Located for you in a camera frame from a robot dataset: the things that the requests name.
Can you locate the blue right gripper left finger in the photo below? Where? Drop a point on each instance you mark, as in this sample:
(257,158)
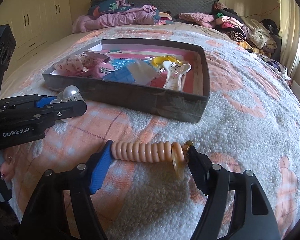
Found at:
(99,164)

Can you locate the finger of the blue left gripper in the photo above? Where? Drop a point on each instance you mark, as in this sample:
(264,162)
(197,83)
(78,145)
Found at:
(45,100)

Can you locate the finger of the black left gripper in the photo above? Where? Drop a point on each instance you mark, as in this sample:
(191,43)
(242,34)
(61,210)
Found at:
(64,110)

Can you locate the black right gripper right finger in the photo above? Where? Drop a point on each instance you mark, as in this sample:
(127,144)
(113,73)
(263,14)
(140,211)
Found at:
(200,166)

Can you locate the pearl hair clip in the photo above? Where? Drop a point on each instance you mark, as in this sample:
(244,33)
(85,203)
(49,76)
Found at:
(70,93)

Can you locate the small blue box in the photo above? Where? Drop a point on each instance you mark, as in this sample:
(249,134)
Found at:
(122,75)

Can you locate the pink flower hair clip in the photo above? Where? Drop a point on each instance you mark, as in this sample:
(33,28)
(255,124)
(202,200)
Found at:
(99,68)

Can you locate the left hand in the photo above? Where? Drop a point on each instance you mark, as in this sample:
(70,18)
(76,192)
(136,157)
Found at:
(7,168)

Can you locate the tan bed sheet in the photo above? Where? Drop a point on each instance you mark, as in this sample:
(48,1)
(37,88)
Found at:
(28,79)

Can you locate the pink dotted fabric scrunchie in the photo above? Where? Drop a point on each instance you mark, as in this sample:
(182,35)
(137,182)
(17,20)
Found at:
(77,65)

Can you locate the cream hair claw clip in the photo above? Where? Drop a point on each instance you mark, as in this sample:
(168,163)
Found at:
(176,74)

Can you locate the cream wardrobe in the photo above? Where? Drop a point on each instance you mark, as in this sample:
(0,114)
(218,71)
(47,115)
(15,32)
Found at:
(35,24)

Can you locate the grey shallow cardboard box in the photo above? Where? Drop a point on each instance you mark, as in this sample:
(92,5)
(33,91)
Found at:
(170,104)

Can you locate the dark floral pillow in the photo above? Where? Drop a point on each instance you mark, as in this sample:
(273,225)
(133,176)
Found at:
(102,7)

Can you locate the floral laundry basket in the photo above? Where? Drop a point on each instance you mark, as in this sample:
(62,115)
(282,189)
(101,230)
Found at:
(277,67)

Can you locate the pink quilt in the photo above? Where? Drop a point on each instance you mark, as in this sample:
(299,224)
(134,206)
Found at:
(146,15)

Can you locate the pile of clothes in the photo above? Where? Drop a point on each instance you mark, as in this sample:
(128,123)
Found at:
(259,37)

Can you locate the pink knitted sweater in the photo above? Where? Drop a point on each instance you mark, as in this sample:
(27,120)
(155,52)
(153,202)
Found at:
(202,19)

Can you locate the cream curtain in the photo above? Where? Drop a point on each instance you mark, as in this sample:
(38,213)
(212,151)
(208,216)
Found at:
(290,34)

